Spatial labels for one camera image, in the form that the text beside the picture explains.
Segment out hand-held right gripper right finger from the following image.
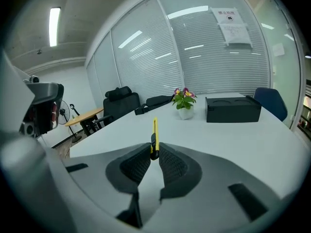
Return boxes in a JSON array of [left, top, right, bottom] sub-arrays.
[[143, 142, 287, 233]]

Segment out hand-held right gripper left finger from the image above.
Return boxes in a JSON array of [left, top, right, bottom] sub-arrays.
[[61, 142, 152, 228]]

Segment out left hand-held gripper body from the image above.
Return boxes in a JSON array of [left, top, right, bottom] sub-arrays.
[[19, 75, 59, 138]]

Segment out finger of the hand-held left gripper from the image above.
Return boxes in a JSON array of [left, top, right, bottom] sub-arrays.
[[25, 82, 65, 105]]

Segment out yellow utility knife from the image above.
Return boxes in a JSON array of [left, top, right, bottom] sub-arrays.
[[150, 116, 160, 161]]

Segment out black standing fan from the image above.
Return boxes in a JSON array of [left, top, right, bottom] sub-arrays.
[[57, 100, 82, 144]]

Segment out black curved stand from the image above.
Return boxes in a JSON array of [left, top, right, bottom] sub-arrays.
[[69, 103, 81, 117]]

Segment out round wooden table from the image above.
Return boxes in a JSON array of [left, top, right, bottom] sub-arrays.
[[64, 107, 104, 137]]

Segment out long ceiling light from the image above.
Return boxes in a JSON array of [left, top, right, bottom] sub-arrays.
[[49, 7, 61, 48]]

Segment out black office chair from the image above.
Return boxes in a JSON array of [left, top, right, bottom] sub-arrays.
[[94, 86, 141, 131]]

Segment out black box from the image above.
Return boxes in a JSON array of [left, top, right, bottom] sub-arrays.
[[205, 95, 262, 123]]

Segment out potted flower plant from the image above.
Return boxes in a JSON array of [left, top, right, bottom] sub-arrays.
[[172, 87, 198, 120]]

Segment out black bag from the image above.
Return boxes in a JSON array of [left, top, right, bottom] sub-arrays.
[[134, 94, 175, 116]]

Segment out blue chair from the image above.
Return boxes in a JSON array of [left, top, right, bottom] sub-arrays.
[[253, 87, 288, 122]]

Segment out small paper on door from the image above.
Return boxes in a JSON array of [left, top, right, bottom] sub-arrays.
[[272, 42, 285, 57]]

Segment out white printed paper sheet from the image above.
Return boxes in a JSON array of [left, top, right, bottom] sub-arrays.
[[218, 23, 253, 49]]

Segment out white paper sign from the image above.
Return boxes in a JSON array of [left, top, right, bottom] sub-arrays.
[[210, 7, 244, 25]]

